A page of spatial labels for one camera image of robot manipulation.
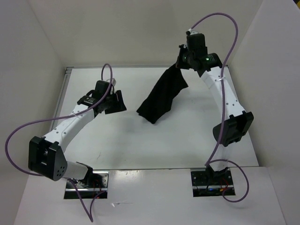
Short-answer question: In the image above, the black skirt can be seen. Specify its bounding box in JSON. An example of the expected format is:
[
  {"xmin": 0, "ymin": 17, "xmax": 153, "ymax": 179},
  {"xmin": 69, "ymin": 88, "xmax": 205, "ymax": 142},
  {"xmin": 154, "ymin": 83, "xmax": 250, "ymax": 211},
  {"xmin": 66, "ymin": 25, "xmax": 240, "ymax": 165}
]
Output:
[{"xmin": 136, "ymin": 65, "xmax": 188, "ymax": 124}]

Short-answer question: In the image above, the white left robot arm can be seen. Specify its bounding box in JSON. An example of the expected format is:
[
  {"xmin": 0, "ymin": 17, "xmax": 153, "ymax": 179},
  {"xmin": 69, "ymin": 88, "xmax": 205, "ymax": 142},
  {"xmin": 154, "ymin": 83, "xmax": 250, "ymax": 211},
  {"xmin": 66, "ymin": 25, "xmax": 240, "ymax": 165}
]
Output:
[{"xmin": 28, "ymin": 80, "xmax": 127, "ymax": 188}]

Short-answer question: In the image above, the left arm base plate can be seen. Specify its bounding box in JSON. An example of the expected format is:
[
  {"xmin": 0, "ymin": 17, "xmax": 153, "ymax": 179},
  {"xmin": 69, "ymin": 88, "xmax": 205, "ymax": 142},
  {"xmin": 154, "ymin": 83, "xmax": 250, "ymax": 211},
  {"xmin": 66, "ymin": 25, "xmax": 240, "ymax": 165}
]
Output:
[{"xmin": 64, "ymin": 170, "xmax": 109, "ymax": 200}]

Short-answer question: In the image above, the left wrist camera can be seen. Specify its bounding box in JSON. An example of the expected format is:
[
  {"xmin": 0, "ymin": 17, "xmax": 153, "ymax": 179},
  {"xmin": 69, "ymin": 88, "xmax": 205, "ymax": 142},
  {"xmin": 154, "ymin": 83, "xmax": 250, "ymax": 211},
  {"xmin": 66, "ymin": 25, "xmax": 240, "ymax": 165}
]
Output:
[{"xmin": 111, "ymin": 78, "xmax": 116, "ymax": 94}]

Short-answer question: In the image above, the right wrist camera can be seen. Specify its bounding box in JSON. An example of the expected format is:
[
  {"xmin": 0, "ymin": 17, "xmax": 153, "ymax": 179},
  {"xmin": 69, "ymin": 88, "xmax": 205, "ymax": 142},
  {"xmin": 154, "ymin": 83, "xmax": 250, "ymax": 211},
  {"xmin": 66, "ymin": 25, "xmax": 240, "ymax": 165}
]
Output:
[{"xmin": 186, "ymin": 28, "xmax": 198, "ymax": 36}]

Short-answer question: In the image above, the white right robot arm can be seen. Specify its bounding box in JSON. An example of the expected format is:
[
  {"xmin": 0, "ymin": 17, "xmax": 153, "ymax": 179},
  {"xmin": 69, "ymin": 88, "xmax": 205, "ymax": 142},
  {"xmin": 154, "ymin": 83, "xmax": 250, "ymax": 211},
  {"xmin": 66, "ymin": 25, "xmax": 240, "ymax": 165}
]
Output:
[{"xmin": 176, "ymin": 30, "xmax": 254, "ymax": 184}]

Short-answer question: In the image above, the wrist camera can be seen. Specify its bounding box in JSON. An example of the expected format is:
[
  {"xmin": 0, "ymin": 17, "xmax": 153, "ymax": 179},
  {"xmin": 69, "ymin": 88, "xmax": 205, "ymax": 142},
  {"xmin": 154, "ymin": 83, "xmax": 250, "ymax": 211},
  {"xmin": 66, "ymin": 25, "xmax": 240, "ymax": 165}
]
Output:
[
  {"xmin": 111, "ymin": 78, "xmax": 116, "ymax": 94},
  {"xmin": 186, "ymin": 28, "xmax": 198, "ymax": 36}
]

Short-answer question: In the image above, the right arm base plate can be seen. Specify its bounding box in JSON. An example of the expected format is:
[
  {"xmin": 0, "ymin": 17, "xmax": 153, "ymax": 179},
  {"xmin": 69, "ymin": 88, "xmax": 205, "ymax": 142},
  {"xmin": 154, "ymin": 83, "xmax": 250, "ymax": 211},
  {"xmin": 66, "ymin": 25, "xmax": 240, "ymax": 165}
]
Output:
[{"xmin": 190, "ymin": 168, "xmax": 235, "ymax": 197}]

